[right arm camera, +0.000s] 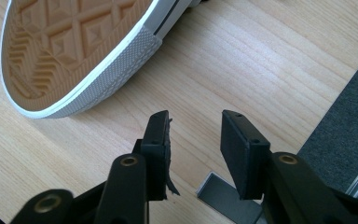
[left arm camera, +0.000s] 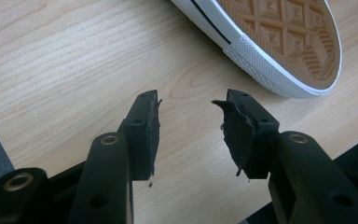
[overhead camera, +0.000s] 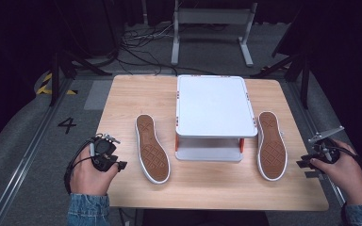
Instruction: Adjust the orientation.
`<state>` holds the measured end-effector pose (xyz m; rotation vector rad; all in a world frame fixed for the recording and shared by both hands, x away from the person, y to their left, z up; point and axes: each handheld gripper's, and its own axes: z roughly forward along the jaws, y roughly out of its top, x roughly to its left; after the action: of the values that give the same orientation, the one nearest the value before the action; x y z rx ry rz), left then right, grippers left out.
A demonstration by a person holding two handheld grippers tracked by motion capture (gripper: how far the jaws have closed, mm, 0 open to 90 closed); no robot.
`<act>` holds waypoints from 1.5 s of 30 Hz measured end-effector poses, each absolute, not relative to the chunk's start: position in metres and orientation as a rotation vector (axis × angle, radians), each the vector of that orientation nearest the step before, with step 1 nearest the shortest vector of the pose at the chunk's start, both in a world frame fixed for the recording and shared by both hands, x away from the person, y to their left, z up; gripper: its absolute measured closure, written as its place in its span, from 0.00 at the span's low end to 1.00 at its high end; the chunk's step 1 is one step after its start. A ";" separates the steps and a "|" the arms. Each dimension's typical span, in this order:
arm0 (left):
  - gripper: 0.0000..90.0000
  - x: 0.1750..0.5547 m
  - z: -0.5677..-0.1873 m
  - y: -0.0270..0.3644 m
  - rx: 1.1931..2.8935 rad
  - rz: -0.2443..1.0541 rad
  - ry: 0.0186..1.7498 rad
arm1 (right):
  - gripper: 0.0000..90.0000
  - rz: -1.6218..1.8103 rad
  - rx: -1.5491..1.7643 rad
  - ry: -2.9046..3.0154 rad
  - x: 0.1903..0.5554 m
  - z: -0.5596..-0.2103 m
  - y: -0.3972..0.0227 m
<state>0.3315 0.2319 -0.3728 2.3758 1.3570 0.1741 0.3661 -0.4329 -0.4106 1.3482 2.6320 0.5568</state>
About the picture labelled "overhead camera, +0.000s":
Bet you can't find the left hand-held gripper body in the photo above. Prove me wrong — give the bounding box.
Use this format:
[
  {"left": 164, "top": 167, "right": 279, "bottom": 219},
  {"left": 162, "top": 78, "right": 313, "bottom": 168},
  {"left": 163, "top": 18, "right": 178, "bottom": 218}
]
[{"left": 89, "top": 133, "right": 121, "bottom": 173}]

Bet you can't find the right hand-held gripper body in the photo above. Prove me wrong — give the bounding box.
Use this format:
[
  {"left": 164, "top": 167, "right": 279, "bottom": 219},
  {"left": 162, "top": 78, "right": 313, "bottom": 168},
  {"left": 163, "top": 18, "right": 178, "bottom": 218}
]
[{"left": 306, "top": 125, "right": 346, "bottom": 167}]

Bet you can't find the black canvas sneaker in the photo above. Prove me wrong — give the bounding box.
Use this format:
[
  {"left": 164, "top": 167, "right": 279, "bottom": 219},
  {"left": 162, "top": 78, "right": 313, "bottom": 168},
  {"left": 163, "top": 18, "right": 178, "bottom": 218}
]
[
  {"left": 256, "top": 110, "right": 288, "bottom": 183},
  {"left": 134, "top": 113, "right": 172, "bottom": 186}
]

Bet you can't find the white two-tier shoe rack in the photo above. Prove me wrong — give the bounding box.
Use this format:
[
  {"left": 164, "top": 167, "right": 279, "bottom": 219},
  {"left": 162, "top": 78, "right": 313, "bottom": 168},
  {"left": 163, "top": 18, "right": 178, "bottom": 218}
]
[{"left": 174, "top": 73, "right": 259, "bottom": 163}]

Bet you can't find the person's left hand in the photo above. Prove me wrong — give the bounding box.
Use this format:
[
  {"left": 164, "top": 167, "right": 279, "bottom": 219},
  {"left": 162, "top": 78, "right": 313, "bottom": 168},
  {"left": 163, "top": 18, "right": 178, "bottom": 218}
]
[{"left": 69, "top": 146, "right": 121, "bottom": 197}]

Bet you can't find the person's right hand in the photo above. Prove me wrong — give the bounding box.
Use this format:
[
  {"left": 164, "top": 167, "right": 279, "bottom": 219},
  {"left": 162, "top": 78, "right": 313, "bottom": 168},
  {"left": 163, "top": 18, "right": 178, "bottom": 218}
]
[{"left": 308, "top": 138, "right": 362, "bottom": 207}]

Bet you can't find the grey tape strip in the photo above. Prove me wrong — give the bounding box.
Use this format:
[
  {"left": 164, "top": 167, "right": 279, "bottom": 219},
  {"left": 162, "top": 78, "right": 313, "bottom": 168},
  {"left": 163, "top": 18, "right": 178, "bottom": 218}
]
[{"left": 304, "top": 170, "right": 325, "bottom": 181}]

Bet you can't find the yellow black hazard tape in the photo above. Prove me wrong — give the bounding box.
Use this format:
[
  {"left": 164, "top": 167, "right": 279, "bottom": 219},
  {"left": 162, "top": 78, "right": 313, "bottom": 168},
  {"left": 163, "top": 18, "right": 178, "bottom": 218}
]
[{"left": 36, "top": 73, "right": 78, "bottom": 96}]

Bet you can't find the black metal stand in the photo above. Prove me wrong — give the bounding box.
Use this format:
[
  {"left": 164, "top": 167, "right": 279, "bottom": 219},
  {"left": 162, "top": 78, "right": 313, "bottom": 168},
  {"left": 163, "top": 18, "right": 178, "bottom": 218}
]
[
  {"left": 250, "top": 6, "right": 312, "bottom": 110},
  {"left": 49, "top": 46, "right": 113, "bottom": 107}
]

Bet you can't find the metal floor rail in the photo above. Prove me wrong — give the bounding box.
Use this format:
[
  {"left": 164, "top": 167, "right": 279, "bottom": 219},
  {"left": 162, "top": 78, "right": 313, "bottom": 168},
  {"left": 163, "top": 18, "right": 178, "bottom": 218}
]
[
  {"left": 287, "top": 79, "right": 348, "bottom": 208},
  {"left": 0, "top": 78, "right": 74, "bottom": 226}
]

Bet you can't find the right hand-held gripper cable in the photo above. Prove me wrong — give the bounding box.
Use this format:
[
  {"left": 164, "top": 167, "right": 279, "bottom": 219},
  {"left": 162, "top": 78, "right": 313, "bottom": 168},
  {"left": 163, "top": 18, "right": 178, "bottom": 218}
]
[{"left": 335, "top": 145, "right": 362, "bottom": 186}]

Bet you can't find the hand-held gripper cable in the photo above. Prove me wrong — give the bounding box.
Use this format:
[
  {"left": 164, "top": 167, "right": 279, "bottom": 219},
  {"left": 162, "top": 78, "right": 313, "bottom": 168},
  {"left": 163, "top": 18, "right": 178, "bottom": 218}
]
[
  {"left": 335, "top": 145, "right": 362, "bottom": 186},
  {"left": 63, "top": 137, "right": 96, "bottom": 194}
]

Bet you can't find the left hand-held gripper cable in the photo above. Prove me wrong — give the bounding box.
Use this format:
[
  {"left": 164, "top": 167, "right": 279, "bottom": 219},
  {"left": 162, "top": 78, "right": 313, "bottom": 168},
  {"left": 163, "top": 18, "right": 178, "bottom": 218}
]
[{"left": 63, "top": 137, "right": 96, "bottom": 194}]

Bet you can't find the bundle of black floor cables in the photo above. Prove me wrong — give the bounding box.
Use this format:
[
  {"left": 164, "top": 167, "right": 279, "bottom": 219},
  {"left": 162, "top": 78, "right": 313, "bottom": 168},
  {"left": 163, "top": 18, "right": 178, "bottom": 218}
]
[{"left": 105, "top": 23, "right": 216, "bottom": 76}]

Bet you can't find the white metal stand frame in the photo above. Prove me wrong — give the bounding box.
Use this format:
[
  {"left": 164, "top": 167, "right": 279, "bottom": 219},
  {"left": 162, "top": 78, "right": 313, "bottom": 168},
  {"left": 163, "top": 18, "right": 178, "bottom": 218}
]
[{"left": 170, "top": 0, "right": 259, "bottom": 68}]

